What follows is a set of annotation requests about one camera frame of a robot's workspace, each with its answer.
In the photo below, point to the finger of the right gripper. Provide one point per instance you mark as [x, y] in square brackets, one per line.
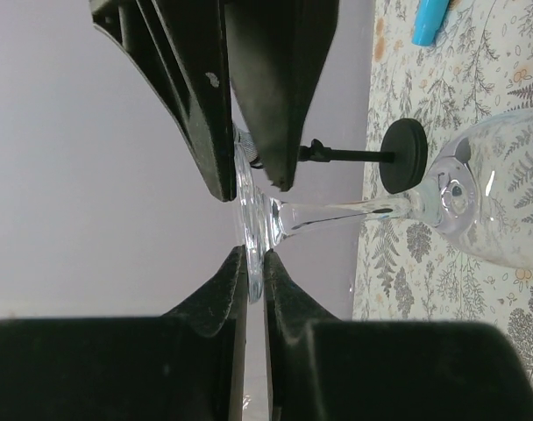
[276, 54]
[180, 49]

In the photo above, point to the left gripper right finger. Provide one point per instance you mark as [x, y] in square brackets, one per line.
[325, 368]

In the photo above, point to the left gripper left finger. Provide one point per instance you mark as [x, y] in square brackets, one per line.
[187, 364]

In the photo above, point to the clear wine glass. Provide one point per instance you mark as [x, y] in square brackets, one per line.
[380, 206]

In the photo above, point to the blue cylinder toy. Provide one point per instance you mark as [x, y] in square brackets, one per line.
[429, 18]

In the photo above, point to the floral tablecloth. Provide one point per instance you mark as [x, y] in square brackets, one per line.
[472, 91]

